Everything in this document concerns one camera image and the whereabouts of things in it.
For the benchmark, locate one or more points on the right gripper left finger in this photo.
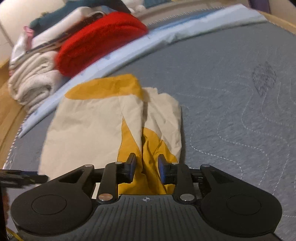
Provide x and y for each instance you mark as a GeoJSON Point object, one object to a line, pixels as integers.
{"type": "Point", "coordinates": [111, 176]}

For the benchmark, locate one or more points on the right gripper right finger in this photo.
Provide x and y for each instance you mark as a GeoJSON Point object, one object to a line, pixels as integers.
{"type": "Point", "coordinates": [180, 176]}

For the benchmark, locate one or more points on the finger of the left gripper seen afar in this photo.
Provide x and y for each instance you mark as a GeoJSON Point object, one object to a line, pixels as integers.
{"type": "Point", "coordinates": [19, 178]}

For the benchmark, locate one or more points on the beige and mustard hooded jacket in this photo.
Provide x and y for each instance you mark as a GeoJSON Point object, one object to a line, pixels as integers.
{"type": "Point", "coordinates": [104, 120]}

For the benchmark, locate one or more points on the grey quilted mattress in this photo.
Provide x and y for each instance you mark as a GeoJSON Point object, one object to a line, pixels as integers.
{"type": "Point", "coordinates": [236, 91]}

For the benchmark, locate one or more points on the cream folded quilt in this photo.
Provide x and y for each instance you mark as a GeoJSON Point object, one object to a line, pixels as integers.
{"type": "Point", "coordinates": [35, 80]}

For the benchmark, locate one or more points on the red folded blanket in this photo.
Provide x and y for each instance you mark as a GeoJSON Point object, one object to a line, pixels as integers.
{"type": "Point", "coordinates": [97, 40]}

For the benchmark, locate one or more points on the light blue folded sheet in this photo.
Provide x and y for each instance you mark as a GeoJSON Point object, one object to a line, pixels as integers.
{"type": "Point", "coordinates": [182, 27]}

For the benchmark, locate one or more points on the dark patterned folded garment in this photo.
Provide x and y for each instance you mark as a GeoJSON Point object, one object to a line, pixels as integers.
{"type": "Point", "coordinates": [53, 37]}

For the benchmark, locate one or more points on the white plush toy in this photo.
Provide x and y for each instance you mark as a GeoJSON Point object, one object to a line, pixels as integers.
{"type": "Point", "coordinates": [135, 6]}

